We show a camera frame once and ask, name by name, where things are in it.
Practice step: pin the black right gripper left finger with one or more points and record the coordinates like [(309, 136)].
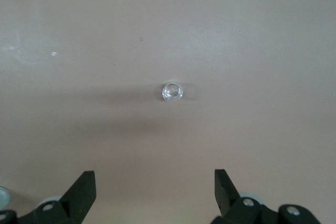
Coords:
[(76, 203)]

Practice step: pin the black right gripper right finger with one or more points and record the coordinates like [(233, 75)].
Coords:
[(225, 197)]

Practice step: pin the clear glass beaker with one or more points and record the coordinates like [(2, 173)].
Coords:
[(172, 92)]

